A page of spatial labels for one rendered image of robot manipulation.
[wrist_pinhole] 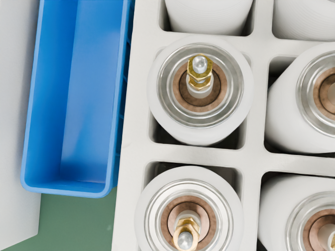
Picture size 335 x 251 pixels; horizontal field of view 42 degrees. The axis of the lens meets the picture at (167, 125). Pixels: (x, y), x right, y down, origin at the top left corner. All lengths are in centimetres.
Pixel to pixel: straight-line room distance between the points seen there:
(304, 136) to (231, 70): 8
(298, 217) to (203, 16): 20
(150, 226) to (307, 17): 24
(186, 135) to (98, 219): 30
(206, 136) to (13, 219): 30
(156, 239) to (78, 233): 29
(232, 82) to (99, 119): 30
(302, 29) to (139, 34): 17
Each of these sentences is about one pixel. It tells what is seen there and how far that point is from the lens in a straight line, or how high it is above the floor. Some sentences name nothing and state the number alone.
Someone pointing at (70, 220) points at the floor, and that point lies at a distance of 66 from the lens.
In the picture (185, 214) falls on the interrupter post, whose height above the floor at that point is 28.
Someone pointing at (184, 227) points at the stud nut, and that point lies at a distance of 30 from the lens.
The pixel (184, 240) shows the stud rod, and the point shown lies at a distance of 29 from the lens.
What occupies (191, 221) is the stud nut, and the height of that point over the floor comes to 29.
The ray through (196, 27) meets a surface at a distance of 46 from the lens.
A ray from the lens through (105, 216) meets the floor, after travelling 65.
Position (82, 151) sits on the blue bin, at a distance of 65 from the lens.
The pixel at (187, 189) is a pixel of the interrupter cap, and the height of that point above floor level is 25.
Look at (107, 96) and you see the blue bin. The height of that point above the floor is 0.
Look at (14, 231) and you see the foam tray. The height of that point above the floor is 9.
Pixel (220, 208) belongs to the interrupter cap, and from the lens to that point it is 38.
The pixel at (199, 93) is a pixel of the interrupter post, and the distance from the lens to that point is 36.
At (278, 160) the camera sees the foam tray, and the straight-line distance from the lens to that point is 45.
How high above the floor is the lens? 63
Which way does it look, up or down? 84 degrees down
